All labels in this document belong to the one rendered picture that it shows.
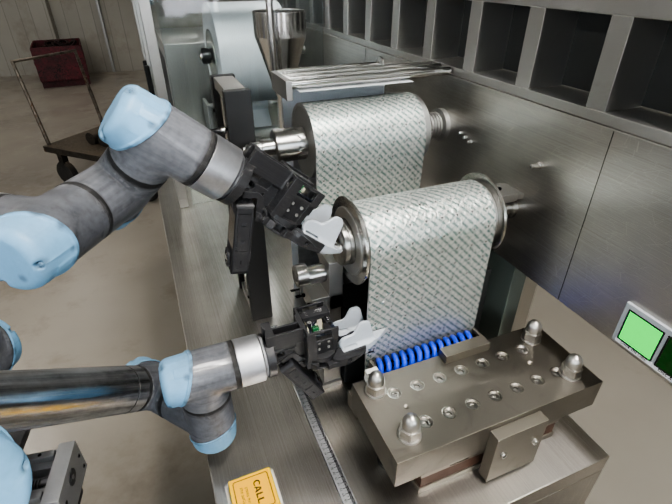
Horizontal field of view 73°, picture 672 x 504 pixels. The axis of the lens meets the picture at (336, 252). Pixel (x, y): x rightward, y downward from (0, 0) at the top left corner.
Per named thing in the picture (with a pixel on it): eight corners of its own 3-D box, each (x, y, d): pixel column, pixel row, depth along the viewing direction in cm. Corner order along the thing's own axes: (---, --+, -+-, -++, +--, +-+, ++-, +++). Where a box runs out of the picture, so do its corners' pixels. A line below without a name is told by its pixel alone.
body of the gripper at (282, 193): (330, 199, 62) (259, 153, 55) (293, 248, 64) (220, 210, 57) (311, 178, 68) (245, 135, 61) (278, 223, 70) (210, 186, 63)
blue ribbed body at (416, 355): (370, 369, 83) (370, 355, 81) (467, 337, 90) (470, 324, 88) (378, 382, 80) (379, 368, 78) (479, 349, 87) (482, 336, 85)
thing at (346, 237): (326, 216, 76) (343, 226, 69) (337, 213, 76) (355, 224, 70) (330, 257, 78) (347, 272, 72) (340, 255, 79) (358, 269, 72)
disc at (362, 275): (330, 251, 84) (331, 180, 76) (332, 251, 84) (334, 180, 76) (363, 303, 73) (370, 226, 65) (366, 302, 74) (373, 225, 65)
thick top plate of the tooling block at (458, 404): (351, 406, 81) (351, 383, 77) (528, 345, 93) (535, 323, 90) (394, 487, 68) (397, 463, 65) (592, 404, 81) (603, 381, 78)
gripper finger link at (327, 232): (366, 236, 68) (320, 207, 63) (342, 266, 69) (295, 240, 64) (358, 227, 70) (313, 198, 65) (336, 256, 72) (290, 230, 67)
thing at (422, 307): (364, 364, 83) (368, 283, 73) (471, 331, 90) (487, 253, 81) (365, 366, 82) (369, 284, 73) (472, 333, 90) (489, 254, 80)
